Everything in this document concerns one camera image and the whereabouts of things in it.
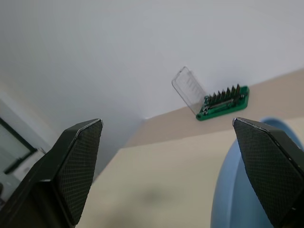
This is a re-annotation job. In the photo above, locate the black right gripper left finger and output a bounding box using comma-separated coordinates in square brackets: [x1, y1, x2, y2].
[0, 118, 104, 228]

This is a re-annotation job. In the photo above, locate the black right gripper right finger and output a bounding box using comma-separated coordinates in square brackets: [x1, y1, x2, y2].
[232, 116, 304, 228]

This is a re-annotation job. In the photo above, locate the blue plate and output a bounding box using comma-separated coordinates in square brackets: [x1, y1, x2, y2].
[209, 116, 304, 228]

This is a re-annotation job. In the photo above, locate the dark framed glass panel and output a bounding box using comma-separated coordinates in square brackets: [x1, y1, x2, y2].
[0, 115, 38, 176]

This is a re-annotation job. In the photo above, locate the green screwdriver bit case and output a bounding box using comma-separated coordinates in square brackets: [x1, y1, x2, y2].
[171, 66, 251, 122]

